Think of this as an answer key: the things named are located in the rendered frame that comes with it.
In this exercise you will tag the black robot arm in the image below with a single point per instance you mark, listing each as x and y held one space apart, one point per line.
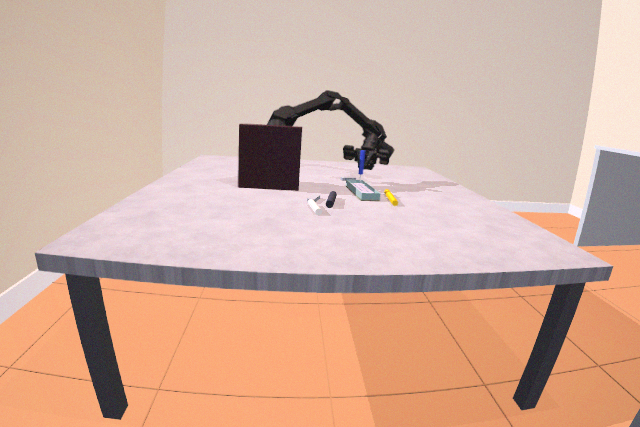
373 130

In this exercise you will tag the keyboard with white letter keys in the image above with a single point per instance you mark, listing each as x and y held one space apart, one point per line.
363 190

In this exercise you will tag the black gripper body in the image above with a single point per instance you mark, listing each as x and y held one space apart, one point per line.
368 145

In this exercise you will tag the blue stylus with white tip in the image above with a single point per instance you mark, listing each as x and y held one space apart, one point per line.
361 165

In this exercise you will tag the black cylinder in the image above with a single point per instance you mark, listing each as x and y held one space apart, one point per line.
331 199

